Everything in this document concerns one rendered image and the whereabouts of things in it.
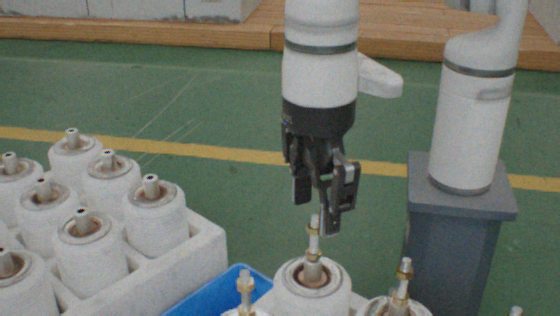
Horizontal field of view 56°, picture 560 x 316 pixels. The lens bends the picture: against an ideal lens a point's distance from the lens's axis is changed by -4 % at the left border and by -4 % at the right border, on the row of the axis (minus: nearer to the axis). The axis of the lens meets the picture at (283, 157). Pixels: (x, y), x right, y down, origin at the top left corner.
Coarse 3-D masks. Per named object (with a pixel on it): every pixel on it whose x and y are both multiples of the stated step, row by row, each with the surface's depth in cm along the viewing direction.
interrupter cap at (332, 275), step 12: (288, 264) 69; (300, 264) 69; (324, 264) 69; (336, 264) 69; (288, 276) 67; (300, 276) 67; (324, 276) 67; (336, 276) 67; (288, 288) 65; (300, 288) 65; (312, 288) 65; (324, 288) 65; (336, 288) 65
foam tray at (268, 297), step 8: (272, 288) 76; (264, 296) 74; (272, 296) 74; (352, 296) 74; (360, 296) 74; (256, 304) 73; (264, 304) 73; (272, 304) 73; (352, 304) 73; (360, 304) 73; (352, 312) 73
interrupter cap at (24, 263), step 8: (16, 248) 71; (16, 256) 70; (24, 256) 70; (32, 256) 69; (16, 264) 69; (24, 264) 68; (32, 264) 68; (16, 272) 67; (24, 272) 67; (0, 280) 66; (8, 280) 66; (16, 280) 65
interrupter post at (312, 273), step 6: (306, 258) 66; (306, 264) 65; (312, 264) 65; (318, 264) 65; (306, 270) 66; (312, 270) 65; (318, 270) 65; (306, 276) 66; (312, 276) 66; (318, 276) 66; (312, 282) 66
